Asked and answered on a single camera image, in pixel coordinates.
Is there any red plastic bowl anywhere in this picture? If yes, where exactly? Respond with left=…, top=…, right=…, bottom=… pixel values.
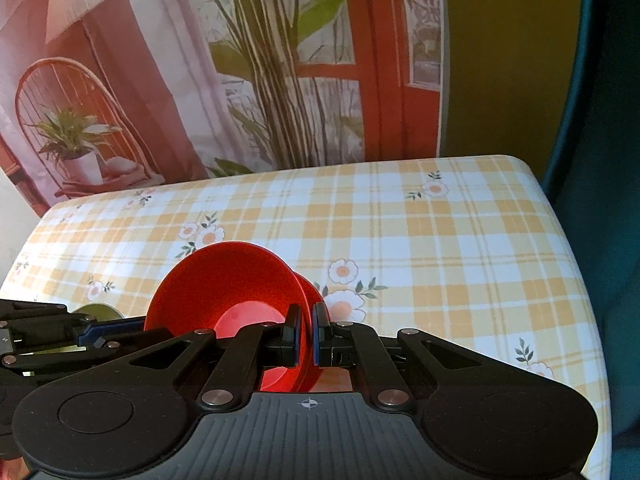
left=292, top=270, right=332, bottom=322
left=144, top=241, right=326, bottom=394

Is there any green plastic plate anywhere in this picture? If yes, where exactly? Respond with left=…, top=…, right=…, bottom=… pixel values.
left=20, top=304, right=125, bottom=361

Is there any printed wall poster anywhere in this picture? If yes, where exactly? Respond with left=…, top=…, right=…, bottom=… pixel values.
left=0, top=0, right=446, bottom=211

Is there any yellow checked floral tablecloth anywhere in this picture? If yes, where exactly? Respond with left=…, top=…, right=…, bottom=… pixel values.
left=0, top=155, right=609, bottom=480

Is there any teal curtain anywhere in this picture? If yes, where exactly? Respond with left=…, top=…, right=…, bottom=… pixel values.
left=542, top=0, right=640, bottom=480

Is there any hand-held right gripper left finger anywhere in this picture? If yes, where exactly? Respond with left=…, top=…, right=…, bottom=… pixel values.
left=107, top=304, right=302, bottom=413

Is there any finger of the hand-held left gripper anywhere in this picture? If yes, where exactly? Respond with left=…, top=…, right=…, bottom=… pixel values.
left=0, top=340, right=136, bottom=372
left=0, top=300, right=146, bottom=347

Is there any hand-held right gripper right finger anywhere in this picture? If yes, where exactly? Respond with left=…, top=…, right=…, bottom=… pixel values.
left=312, top=302, right=501, bottom=411

